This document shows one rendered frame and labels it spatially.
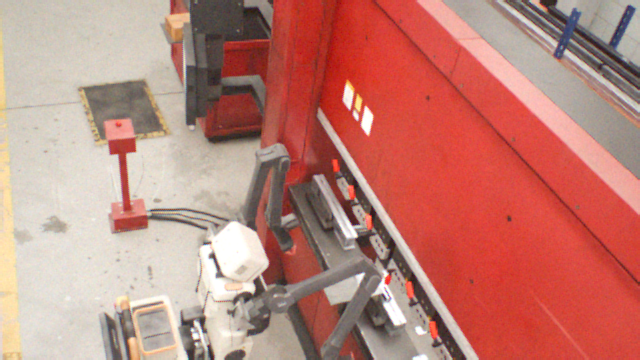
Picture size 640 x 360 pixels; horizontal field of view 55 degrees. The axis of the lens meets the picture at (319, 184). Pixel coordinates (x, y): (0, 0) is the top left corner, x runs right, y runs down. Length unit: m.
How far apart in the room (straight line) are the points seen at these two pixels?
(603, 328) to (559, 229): 0.28
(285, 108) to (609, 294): 1.94
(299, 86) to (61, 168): 2.44
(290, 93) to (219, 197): 1.75
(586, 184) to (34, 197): 3.90
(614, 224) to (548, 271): 0.31
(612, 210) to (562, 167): 0.19
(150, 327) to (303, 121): 1.29
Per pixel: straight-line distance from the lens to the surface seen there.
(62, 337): 3.94
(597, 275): 1.74
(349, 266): 2.39
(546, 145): 1.76
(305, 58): 3.03
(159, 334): 2.76
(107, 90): 5.82
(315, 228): 3.26
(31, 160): 5.13
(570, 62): 4.28
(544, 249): 1.86
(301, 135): 3.29
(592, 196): 1.67
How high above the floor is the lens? 3.15
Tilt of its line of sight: 40 degrees down
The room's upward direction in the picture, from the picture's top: 10 degrees clockwise
